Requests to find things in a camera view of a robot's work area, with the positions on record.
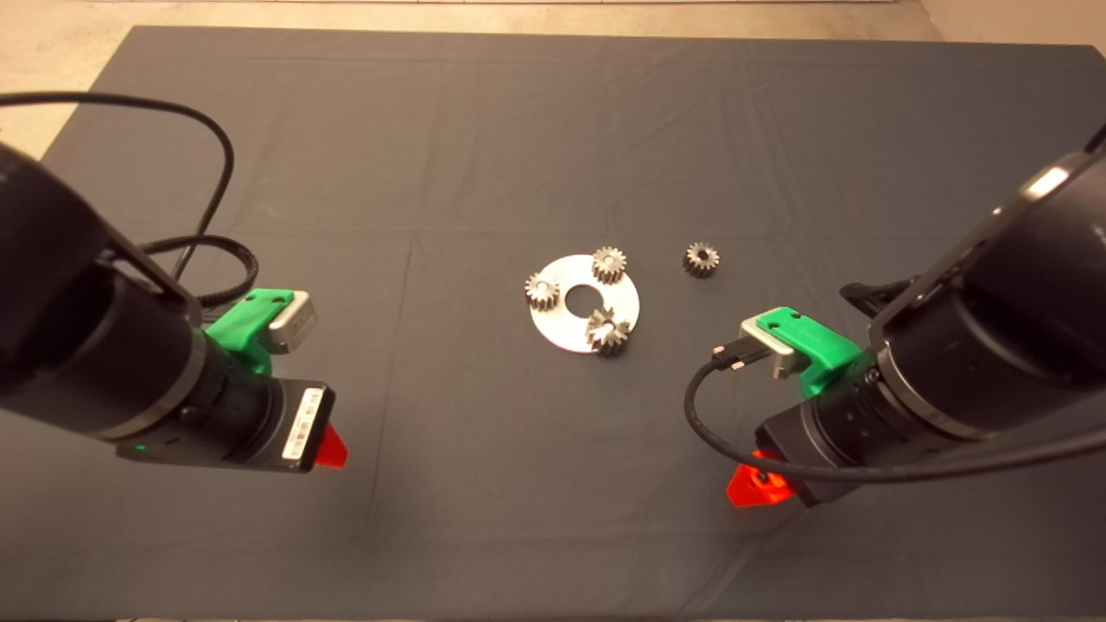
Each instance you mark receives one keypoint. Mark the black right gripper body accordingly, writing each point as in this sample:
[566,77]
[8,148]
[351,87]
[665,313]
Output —
[829,441]

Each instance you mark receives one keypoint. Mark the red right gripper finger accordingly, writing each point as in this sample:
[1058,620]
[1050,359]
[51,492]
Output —
[756,492]

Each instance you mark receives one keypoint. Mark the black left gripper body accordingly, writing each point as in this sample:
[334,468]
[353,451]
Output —
[268,423]

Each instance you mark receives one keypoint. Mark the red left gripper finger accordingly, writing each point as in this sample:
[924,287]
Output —
[330,449]

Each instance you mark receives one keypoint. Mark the larger steel gear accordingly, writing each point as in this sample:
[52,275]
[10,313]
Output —
[608,335]

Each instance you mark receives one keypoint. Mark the small steel gear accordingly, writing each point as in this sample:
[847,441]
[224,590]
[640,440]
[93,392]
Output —
[542,292]
[608,265]
[702,259]

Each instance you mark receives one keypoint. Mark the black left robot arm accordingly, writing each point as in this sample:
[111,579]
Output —
[78,320]

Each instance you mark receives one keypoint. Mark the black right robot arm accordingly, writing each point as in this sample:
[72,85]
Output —
[994,311]

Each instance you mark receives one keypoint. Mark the dark grey table cloth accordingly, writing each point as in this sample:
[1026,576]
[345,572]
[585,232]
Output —
[553,484]

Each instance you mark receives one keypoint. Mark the round metal plate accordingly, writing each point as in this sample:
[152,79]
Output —
[566,324]

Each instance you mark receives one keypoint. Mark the green right camera mount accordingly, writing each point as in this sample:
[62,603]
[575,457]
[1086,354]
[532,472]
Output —
[821,350]

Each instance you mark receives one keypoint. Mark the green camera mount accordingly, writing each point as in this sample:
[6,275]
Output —
[821,350]
[238,333]

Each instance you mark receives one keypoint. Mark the green left camera mount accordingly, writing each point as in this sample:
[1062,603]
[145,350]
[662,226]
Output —
[238,333]

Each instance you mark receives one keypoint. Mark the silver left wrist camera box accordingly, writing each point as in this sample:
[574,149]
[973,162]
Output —
[292,326]

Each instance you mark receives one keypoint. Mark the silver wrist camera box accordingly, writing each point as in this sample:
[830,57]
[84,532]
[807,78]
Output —
[292,326]
[765,350]

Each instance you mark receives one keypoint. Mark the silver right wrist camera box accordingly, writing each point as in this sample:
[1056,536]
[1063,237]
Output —
[765,350]

